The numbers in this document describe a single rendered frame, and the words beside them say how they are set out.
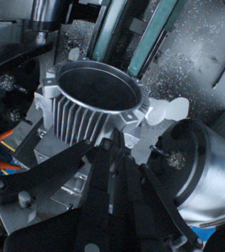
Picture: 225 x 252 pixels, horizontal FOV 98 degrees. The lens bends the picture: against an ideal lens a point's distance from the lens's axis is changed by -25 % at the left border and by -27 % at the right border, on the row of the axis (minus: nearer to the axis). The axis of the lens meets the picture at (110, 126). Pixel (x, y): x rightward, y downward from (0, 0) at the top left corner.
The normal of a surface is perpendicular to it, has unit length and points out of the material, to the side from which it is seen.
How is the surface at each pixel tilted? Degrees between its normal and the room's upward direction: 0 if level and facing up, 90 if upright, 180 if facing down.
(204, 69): 0
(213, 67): 0
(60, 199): 90
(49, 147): 90
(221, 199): 39
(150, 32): 0
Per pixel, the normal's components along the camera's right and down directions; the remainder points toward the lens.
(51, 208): 0.33, -0.62
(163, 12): -0.26, 0.66
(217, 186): 0.07, 0.00
